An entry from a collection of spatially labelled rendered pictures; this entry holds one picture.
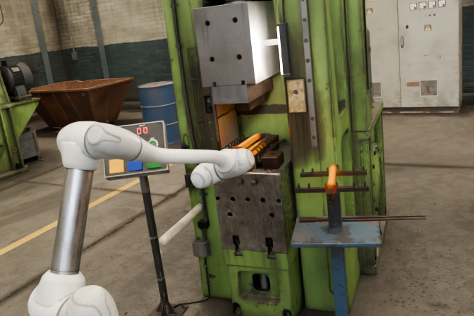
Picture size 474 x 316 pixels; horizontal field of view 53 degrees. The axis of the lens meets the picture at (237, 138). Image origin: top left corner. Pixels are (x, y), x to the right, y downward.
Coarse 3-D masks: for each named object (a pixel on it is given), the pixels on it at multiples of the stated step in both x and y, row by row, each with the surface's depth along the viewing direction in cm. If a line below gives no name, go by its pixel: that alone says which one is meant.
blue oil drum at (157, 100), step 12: (144, 84) 736; (156, 84) 732; (168, 84) 699; (144, 96) 699; (156, 96) 694; (168, 96) 701; (144, 108) 707; (156, 108) 698; (168, 108) 703; (144, 120) 716; (156, 120) 703; (168, 120) 706; (168, 132) 709; (168, 144) 712
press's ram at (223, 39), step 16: (208, 16) 239; (224, 16) 236; (240, 16) 233; (256, 16) 241; (272, 16) 265; (208, 32) 241; (224, 32) 238; (240, 32) 235; (256, 32) 240; (272, 32) 264; (208, 48) 244; (224, 48) 240; (240, 48) 237; (256, 48) 240; (272, 48) 264; (208, 64) 246; (224, 64) 243; (240, 64) 240; (256, 64) 240; (272, 64) 264; (208, 80) 248; (224, 80) 245; (240, 80) 242; (256, 80) 239
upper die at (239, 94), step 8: (264, 80) 265; (272, 80) 279; (216, 88) 248; (224, 88) 246; (232, 88) 245; (240, 88) 243; (248, 88) 243; (256, 88) 254; (264, 88) 265; (272, 88) 279; (216, 96) 249; (224, 96) 247; (232, 96) 246; (240, 96) 244; (248, 96) 243; (256, 96) 253
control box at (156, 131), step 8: (128, 128) 261; (136, 128) 261; (144, 128) 260; (152, 128) 261; (160, 128) 261; (144, 136) 260; (152, 136) 259; (160, 136) 259; (160, 144) 258; (104, 160) 256; (104, 168) 255; (144, 168) 255; (160, 168) 255; (168, 168) 256; (104, 176) 254; (112, 176) 254; (120, 176) 255; (128, 176) 258; (136, 176) 260
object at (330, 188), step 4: (332, 164) 234; (332, 168) 229; (332, 172) 223; (332, 176) 218; (328, 180) 214; (332, 180) 213; (328, 184) 209; (332, 184) 208; (328, 188) 203; (332, 188) 202; (328, 192) 199; (332, 192) 198; (328, 196) 201; (332, 196) 200; (328, 200) 197; (332, 200) 197
